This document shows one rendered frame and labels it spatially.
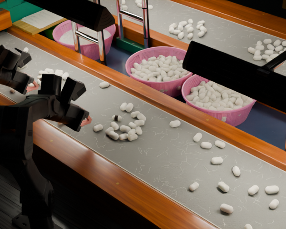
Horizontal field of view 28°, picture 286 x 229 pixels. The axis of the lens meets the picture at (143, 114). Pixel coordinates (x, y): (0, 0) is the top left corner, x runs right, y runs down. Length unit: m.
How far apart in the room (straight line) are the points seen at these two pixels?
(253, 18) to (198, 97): 0.61
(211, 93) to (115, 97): 0.34
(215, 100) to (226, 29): 0.53
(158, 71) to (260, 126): 0.45
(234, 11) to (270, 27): 0.20
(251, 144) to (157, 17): 0.99
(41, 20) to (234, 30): 0.83
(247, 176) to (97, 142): 0.48
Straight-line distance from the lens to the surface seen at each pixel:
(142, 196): 1.58
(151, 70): 2.18
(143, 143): 1.79
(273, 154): 1.72
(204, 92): 2.03
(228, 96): 2.01
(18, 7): 2.58
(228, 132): 1.79
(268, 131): 1.96
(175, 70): 2.16
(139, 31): 2.39
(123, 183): 1.62
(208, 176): 1.67
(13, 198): 1.78
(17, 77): 1.99
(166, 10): 2.62
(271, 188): 1.62
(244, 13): 2.52
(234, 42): 2.34
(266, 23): 2.44
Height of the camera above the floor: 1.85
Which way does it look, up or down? 35 degrees down
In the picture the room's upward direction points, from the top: 4 degrees counter-clockwise
